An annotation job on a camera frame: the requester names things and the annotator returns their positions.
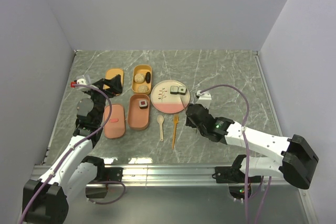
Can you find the orange lunch box lid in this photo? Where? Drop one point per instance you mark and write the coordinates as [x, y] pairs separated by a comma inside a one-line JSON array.
[[110, 74]]

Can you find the metal tongs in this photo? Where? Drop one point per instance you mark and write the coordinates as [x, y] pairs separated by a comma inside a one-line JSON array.
[[184, 108]]

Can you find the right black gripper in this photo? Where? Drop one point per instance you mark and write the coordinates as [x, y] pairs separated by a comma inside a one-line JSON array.
[[189, 123]]

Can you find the beige spoon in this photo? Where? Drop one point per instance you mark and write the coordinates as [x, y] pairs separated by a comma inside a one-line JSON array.
[[160, 120]]

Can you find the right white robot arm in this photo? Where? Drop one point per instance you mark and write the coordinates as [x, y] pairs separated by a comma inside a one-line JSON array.
[[290, 158]]

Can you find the pink lunch box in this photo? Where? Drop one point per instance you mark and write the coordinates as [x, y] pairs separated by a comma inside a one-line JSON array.
[[138, 119]]

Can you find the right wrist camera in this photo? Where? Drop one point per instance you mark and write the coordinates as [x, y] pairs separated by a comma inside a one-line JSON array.
[[203, 98]]

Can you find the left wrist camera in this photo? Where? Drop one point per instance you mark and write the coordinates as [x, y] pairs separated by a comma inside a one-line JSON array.
[[81, 80]]

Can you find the green sushi roll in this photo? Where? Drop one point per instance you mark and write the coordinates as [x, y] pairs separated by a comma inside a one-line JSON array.
[[182, 90]]

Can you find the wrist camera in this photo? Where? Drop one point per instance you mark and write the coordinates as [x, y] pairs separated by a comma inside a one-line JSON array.
[[81, 80], [203, 98]]

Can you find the steamed bun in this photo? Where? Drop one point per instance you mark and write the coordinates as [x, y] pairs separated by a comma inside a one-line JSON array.
[[143, 89], [139, 78]]

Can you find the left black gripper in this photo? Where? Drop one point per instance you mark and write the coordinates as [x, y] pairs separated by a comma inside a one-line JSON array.
[[114, 84]]

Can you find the pink lunch box lid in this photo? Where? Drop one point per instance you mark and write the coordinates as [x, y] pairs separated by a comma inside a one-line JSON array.
[[115, 127]]

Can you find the orange plastic fork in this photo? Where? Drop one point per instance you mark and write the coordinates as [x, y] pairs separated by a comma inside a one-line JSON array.
[[175, 121]]

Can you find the orange lunch box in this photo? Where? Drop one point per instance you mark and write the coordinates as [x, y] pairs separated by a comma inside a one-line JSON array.
[[142, 69]]

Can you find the red sushi roll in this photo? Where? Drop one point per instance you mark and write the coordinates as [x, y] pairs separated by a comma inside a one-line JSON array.
[[143, 104]]

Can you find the black sea cucumber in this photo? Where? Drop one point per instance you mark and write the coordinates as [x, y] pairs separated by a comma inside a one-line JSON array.
[[148, 77]]

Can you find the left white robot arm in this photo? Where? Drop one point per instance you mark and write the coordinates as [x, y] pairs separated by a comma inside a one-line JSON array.
[[47, 199]]

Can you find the yellow sushi roll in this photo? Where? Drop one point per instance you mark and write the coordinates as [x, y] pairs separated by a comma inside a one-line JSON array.
[[174, 90]]

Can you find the pink and cream plate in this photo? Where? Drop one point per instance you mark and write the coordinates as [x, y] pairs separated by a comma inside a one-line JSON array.
[[165, 102]]

